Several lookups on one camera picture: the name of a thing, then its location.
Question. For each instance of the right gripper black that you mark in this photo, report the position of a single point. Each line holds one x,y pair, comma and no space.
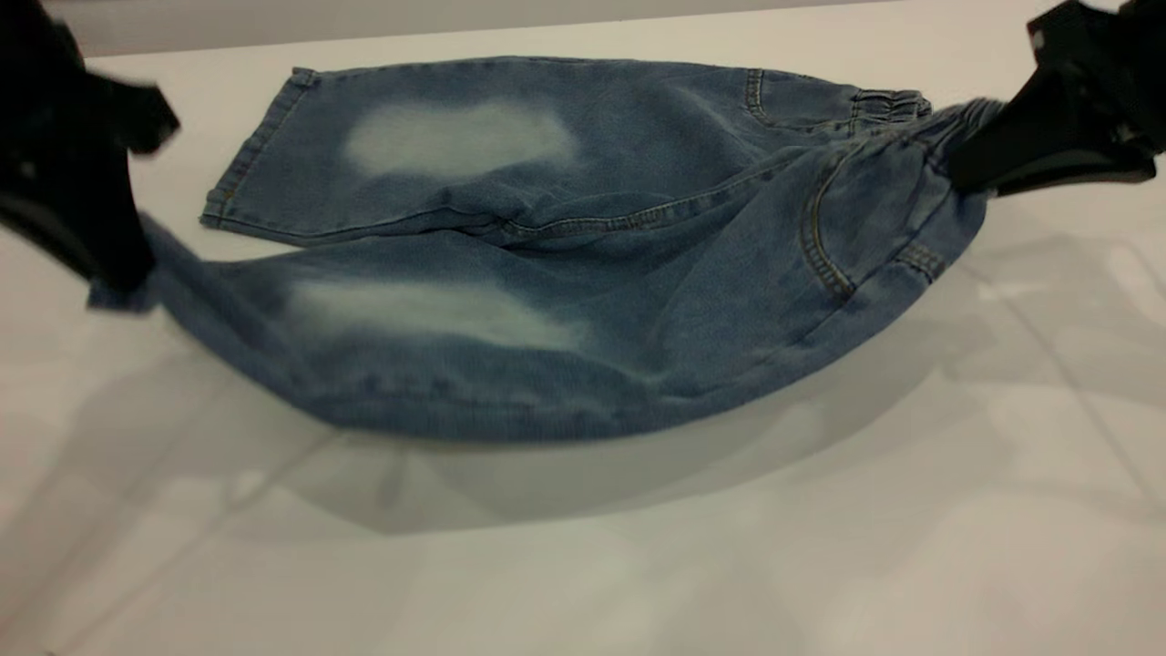
1116,64

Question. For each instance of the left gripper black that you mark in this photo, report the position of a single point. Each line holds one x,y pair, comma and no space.
55,109

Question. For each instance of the blue denim pants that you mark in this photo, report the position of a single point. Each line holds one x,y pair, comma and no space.
638,301

